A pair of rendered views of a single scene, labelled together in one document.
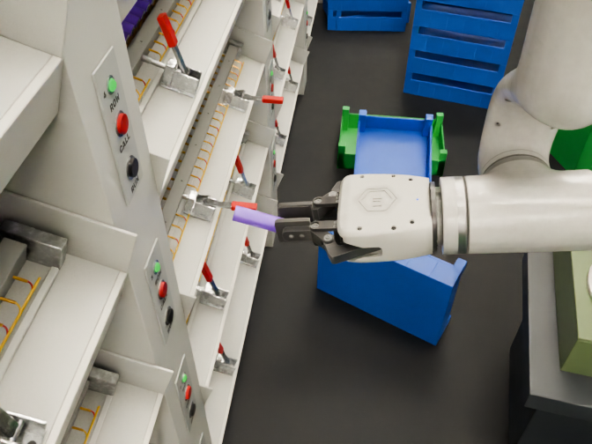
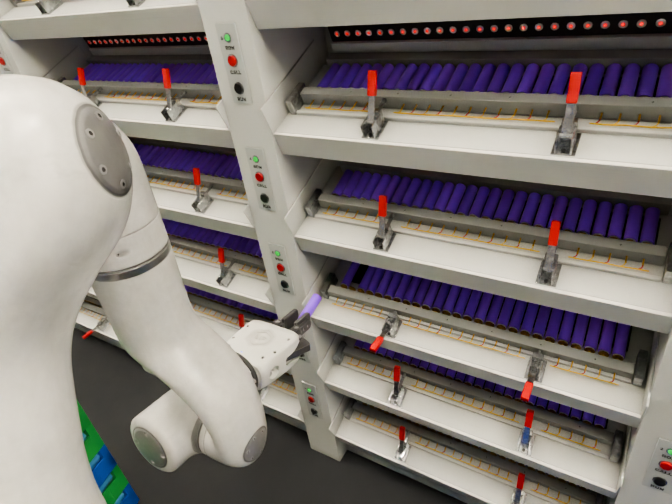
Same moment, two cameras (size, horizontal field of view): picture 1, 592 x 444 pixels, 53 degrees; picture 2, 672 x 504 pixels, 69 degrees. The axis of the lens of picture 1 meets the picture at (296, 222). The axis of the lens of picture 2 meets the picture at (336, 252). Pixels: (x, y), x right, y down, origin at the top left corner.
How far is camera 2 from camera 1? 1.03 m
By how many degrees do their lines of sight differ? 85
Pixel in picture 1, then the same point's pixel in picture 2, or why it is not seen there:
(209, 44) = (442, 259)
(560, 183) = (166, 401)
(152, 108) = (359, 229)
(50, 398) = (213, 212)
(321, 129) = not seen: outside the picture
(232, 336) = (430, 465)
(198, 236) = (369, 326)
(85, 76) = (241, 144)
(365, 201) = (265, 333)
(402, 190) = (255, 348)
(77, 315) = (239, 215)
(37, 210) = not seen: hidden behind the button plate
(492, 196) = not seen: hidden behind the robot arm
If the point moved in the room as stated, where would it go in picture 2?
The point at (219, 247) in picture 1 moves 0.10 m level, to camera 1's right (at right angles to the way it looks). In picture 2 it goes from (449, 408) to (437, 449)
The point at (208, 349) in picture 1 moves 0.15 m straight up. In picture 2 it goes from (359, 388) to (352, 339)
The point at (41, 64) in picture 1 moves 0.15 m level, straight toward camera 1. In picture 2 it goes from (225, 127) to (143, 138)
